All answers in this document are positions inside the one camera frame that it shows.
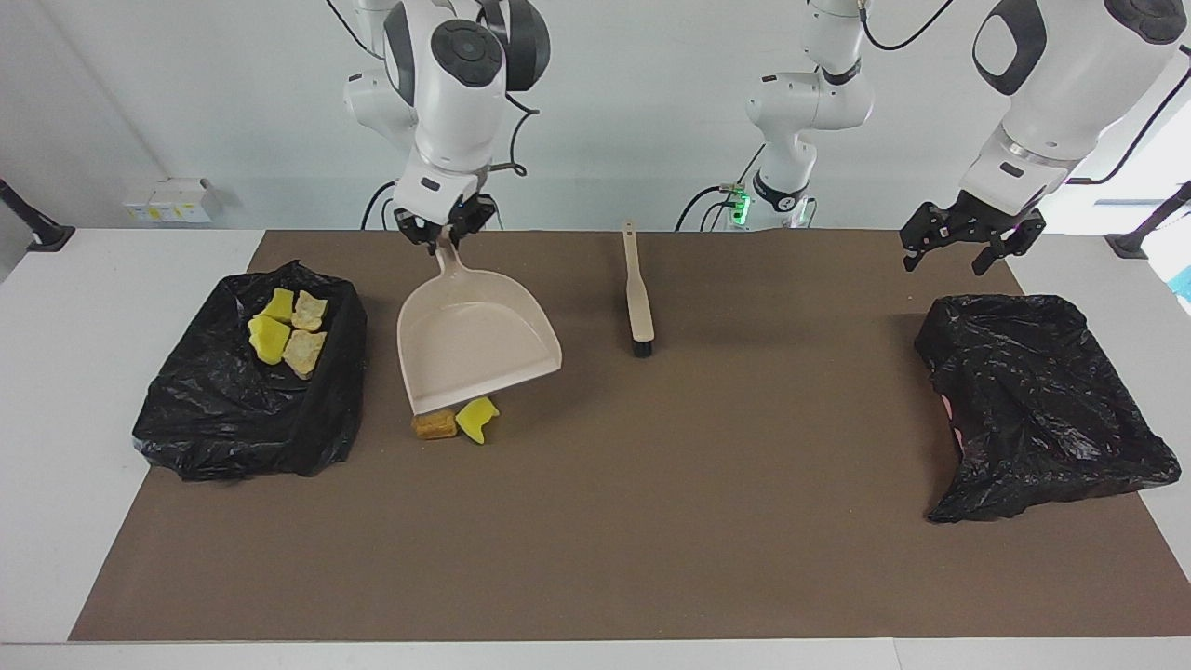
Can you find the black trash bag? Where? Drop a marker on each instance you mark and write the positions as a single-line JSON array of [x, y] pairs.
[[214, 419], [1042, 409]]

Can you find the yellow green sponge piece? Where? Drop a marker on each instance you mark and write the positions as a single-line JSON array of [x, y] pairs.
[[269, 341], [478, 423]]

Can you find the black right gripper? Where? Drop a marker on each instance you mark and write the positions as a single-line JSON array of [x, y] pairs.
[[414, 223]]

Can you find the blue object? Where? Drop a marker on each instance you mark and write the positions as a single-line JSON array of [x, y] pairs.
[[1184, 284]]

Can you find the beige plastic dustpan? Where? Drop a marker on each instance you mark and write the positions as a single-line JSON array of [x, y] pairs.
[[475, 354]]

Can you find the croissant bread piece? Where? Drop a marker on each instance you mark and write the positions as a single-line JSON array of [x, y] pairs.
[[304, 353], [310, 312]]

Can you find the beige hand brush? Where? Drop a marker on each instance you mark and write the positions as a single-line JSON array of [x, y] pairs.
[[638, 307]]

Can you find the white power strip box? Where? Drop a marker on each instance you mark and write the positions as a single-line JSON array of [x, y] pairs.
[[167, 203]]

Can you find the pink plastic bin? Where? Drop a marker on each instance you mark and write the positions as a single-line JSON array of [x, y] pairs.
[[948, 404]]

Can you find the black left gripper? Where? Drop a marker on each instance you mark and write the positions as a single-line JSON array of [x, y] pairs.
[[949, 223]]

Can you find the brown table mat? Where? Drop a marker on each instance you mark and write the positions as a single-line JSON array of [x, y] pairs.
[[595, 577]]

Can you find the brown round bun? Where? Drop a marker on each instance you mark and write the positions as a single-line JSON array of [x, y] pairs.
[[434, 426]]

